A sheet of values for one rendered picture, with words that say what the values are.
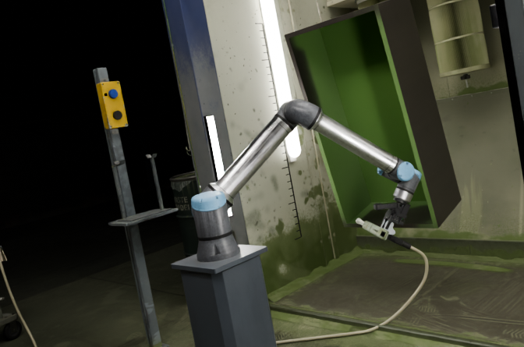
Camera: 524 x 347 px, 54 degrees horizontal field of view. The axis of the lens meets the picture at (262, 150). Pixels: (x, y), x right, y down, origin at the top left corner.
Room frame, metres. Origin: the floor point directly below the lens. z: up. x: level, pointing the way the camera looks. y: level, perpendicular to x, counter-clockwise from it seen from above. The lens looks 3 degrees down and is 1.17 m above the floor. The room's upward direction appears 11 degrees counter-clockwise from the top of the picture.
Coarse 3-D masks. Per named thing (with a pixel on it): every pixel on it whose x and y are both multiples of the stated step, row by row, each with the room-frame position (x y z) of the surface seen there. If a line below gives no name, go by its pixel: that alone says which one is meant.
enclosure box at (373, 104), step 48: (336, 48) 3.10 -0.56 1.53; (384, 48) 2.90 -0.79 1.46; (336, 96) 3.17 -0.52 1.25; (384, 96) 3.00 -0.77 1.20; (432, 96) 2.78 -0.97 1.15; (336, 144) 3.11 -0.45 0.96; (384, 144) 3.10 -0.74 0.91; (432, 144) 2.71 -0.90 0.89; (336, 192) 3.01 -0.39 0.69; (384, 192) 3.21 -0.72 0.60; (432, 192) 2.65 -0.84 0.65
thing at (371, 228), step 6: (360, 222) 2.79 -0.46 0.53; (366, 222) 2.65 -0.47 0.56; (366, 228) 2.60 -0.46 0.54; (372, 228) 2.52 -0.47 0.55; (378, 228) 2.43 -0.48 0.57; (378, 234) 2.40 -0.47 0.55; (390, 240) 2.51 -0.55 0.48; (396, 240) 2.50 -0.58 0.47; (402, 240) 2.51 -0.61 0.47; (408, 246) 2.51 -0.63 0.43
